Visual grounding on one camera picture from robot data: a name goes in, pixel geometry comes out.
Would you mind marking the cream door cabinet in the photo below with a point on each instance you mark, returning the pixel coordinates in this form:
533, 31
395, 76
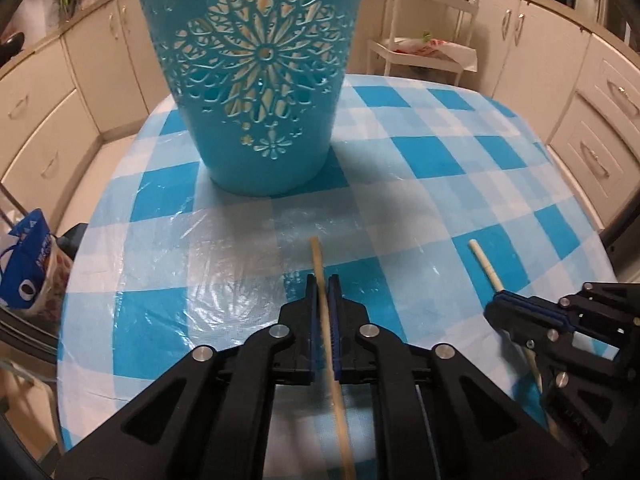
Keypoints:
110, 50

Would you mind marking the cream drawer cabinet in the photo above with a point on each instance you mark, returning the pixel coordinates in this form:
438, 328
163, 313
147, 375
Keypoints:
40, 125

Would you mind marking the white red plastic bag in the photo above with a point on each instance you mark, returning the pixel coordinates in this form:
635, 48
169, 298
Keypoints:
435, 50

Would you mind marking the blue shopping bag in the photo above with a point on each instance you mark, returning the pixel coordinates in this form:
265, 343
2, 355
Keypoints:
27, 265

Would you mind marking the white rolling cart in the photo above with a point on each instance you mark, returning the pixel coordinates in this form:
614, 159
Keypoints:
392, 15

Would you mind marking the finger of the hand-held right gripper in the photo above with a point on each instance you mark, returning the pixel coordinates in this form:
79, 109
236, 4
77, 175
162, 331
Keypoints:
530, 303
525, 327

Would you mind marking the floral trash bin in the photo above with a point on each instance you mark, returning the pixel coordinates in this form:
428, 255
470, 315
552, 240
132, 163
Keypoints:
61, 270

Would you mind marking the pale wooden chopstick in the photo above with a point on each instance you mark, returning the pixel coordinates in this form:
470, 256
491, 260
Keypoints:
485, 265
318, 260

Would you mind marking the blue checkered tablecloth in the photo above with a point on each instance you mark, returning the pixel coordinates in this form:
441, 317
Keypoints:
425, 160

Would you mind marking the blue perforated plastic basket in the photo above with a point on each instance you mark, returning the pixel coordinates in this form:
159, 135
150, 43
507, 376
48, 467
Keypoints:
260, 160

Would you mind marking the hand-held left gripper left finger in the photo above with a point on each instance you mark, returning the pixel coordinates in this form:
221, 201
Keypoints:
312, 320

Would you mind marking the grey sliding door frame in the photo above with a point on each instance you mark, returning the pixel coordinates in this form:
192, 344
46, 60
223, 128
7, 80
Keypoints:
25, 332

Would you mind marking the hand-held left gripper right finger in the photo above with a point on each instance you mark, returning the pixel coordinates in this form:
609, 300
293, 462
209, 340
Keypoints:
336, 330

